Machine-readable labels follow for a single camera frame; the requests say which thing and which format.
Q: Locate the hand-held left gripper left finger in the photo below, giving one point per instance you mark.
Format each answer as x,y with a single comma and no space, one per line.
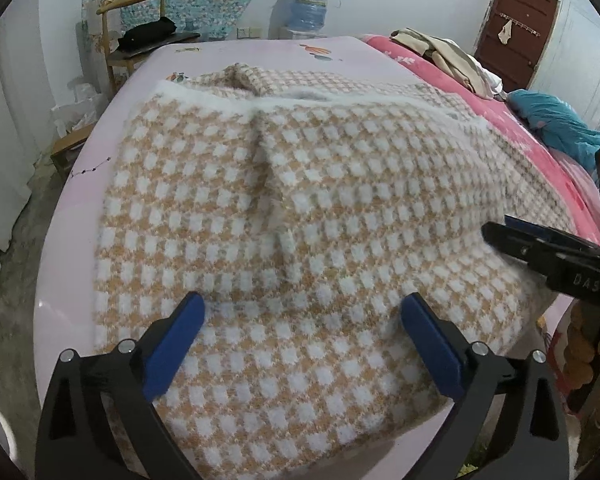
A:
172,345

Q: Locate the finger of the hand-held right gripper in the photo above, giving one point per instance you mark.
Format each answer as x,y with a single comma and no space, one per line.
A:
520,247
535,227

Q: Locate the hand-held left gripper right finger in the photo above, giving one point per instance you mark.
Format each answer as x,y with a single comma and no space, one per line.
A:
432,345

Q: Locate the beige white checkered coat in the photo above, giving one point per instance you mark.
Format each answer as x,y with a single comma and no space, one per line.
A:
305,210

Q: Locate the beige clothes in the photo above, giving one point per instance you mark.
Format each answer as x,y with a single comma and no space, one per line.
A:
445,52

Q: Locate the person's right hand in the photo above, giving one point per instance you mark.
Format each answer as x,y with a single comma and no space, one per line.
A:
580,355

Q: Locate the teal cloth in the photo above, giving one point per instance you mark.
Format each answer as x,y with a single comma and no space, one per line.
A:
550,120

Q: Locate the white cloth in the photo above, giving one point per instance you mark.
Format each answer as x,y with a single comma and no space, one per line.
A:
487,80

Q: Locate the brown wooden door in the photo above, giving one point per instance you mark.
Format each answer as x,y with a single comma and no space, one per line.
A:
520,60

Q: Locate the pink patterned blanket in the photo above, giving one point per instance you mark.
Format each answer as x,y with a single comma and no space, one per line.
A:
430,67

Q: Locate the pale hanging cloth item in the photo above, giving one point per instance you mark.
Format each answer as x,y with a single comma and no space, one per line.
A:
504,34

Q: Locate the small wooden stool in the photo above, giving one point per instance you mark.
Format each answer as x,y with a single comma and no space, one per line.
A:
70,142

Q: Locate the white plastic bag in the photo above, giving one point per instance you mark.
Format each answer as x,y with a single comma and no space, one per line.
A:
77,110

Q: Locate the white curtain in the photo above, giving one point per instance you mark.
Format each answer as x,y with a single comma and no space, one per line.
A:
15,110

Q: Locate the white water dispenser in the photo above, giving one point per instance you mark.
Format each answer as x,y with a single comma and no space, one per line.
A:
300,34

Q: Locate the black bag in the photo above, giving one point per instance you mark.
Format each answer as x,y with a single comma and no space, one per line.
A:
147,32

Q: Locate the blue water bottle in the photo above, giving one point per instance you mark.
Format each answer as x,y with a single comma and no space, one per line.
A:
310,7

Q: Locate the wooden chair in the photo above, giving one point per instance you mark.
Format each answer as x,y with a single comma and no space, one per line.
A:
105,35

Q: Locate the door hook rail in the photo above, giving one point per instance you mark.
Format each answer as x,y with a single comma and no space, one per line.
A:
525,25

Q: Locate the wall socket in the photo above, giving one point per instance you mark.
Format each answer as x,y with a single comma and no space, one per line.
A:
249,33

